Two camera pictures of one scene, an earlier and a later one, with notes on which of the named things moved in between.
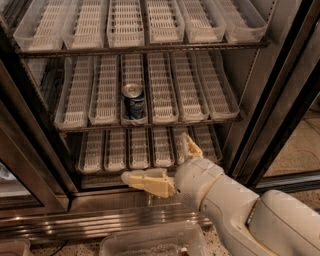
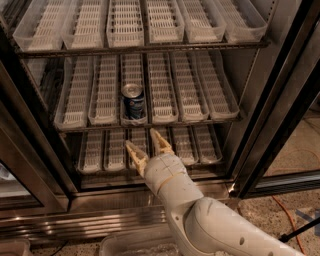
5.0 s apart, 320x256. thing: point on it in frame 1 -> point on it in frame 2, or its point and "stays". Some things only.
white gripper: x=194 y=180 -> x=162 y=170
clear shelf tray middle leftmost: x=74 y=95 stays
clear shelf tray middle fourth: x=163 y=103 stays
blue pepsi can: x=134 y=100 stays
